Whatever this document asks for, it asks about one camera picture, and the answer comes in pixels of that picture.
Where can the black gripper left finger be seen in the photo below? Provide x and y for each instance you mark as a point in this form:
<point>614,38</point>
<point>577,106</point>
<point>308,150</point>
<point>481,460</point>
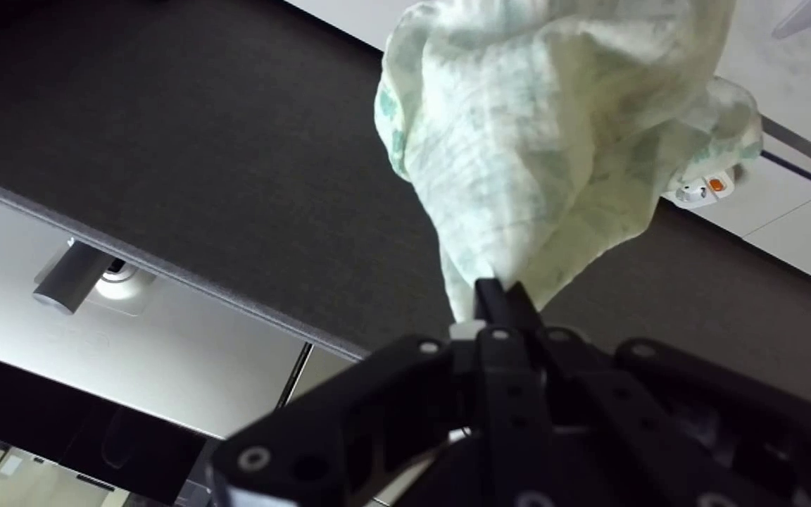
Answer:
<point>377,423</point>

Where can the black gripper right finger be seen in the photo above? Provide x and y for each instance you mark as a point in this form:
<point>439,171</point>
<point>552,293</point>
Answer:
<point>669,423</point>

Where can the pale green cloth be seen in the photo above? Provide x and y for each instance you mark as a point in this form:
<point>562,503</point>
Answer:
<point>556,131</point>

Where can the white power strip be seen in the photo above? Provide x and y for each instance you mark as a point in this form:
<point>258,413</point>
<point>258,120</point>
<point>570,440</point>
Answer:
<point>702,189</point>

